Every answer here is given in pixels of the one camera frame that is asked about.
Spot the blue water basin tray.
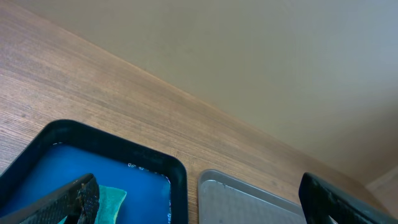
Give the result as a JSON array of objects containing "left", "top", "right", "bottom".
[{"left": 1, "top": 119, "right": 189, "bottom": 223}]

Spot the green yellow sponge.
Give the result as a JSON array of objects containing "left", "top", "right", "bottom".
[{"left": 57, "top": 184, "right": 127, "bottom": 224}]

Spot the dark brown serving tray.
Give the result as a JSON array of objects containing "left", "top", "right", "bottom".
[{"left": 198, "top": 169, "right": 306, "bottom": 224}]

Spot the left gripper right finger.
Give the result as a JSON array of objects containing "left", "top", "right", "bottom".
[{"left": 298, "top": 172, "right": 397, "bottom": 224}]

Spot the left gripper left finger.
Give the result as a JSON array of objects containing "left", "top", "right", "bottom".
[{"left": 1, "top": 173, "right": 100, "bottom": 224}]

